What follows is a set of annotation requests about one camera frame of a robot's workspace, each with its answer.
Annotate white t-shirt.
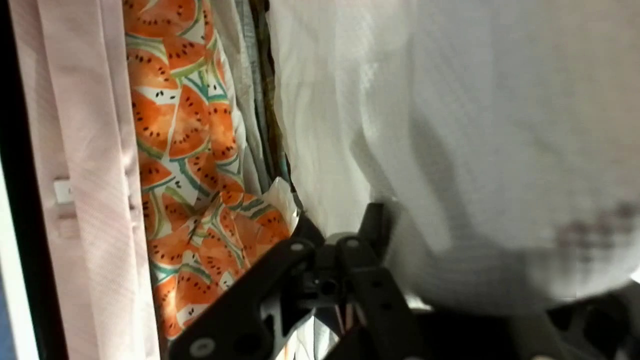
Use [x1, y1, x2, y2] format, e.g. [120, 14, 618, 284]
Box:
[268, 0, 640, 313]

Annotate pink striped shirt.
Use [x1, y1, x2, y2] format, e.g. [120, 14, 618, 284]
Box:
[9, 0, 162, 360]

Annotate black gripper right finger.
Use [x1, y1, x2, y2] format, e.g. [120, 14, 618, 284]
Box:
[323, 235, 429, 360]

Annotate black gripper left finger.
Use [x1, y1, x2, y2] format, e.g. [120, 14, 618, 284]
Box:
[169, 237, 319, 360]

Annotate watermelon print shirt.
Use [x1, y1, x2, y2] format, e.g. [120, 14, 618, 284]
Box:
[122, 0, 295, 341]

